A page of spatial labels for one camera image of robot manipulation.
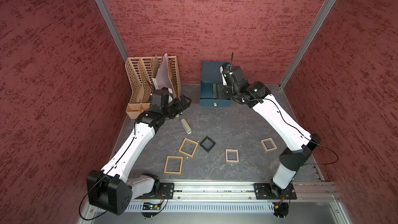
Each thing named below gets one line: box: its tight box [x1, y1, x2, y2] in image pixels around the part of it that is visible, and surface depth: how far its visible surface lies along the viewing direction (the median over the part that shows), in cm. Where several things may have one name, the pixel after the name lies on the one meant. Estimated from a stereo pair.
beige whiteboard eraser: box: [180, 118, 192, 135], surface depth 97 cm
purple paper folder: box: [151, 52, 173, 91], surface depth 90 cm
